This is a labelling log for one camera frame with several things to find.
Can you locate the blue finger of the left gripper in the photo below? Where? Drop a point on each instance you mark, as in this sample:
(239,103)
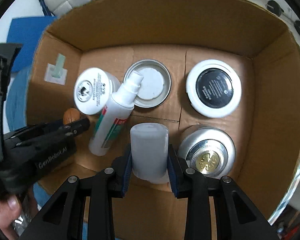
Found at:
(33,131)
(70,130)

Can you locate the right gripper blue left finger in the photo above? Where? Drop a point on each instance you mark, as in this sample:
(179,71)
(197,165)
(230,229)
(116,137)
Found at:
(127,169)

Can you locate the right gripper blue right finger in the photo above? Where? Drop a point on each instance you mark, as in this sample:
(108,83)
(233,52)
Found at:
(173,170)

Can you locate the frosted white plastic cup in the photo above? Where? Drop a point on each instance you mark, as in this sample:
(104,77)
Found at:
(149,148)

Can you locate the white tube with green label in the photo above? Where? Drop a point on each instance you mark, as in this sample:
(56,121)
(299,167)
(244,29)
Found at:
(115,114)

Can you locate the person's left hand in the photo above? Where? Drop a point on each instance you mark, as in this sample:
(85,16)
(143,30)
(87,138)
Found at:
(10,209)

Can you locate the blue striped blanket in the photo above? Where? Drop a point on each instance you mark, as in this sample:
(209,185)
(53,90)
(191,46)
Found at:
(16,102)

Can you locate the silver jar with gold emblem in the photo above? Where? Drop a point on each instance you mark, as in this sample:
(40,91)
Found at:
(208,150)

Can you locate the white round jar printed lid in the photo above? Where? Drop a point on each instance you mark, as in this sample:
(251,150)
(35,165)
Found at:
(92,90)

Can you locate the open silver tin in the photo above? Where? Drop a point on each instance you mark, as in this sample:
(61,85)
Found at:
(156,84)

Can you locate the brown cardboard box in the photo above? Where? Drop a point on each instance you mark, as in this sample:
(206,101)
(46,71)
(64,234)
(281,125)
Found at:
(258,46)

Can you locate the blue foam mat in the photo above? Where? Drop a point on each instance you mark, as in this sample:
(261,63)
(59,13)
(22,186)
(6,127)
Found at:
(27,31)

